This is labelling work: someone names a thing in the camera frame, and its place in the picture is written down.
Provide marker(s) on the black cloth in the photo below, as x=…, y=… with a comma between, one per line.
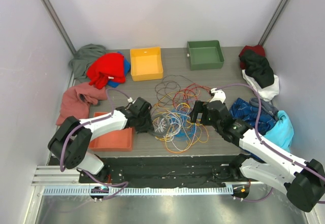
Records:
x=258, y=68

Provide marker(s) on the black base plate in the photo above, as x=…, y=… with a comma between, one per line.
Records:
x=173, y=171

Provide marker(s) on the aluminium corner post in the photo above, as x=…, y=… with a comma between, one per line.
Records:
x=56, y=20
x=273, y=21

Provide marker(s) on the pink cloth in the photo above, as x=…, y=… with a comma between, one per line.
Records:
x=76, y=101

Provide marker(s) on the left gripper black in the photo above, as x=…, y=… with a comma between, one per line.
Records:
x=143, y=128

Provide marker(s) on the blue striped cloth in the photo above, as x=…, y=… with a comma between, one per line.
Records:
x=241, y=109

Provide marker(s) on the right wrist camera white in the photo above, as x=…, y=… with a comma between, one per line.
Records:
x=217, y=95

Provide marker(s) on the right aluminium corner post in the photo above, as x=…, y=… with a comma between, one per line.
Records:
x=273, y=21

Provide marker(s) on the green plastic bin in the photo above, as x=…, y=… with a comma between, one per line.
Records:
x=205, y=55

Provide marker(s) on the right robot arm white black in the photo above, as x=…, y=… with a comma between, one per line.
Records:
x=300, y=180

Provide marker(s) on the grey blue cloth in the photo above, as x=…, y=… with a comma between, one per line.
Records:
x=267, y=107

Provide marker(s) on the slotted cable duct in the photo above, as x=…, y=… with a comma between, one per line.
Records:
x=84, y=190

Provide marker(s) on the yellow plastic bin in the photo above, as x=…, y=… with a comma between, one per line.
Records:
x=146, y=64

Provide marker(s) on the white cloth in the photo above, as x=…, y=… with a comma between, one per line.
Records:
x=267, y=93

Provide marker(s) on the blue cloth under red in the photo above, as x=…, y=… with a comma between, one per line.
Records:
x=127, y=68

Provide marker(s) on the light blue cloth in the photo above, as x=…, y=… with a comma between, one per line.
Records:
x=282, y=133

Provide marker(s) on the orange plastic bin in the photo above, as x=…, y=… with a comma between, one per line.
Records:
x=114, y=141

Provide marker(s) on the left aluminium corner post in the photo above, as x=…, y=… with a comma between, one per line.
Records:
x=56, y=20

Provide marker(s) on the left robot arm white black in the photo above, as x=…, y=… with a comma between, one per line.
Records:
x=71, y=141

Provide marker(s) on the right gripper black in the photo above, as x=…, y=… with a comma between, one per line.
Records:
x=199, y=107

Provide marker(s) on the dark red cloth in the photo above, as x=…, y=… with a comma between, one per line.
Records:
x=258, y=49

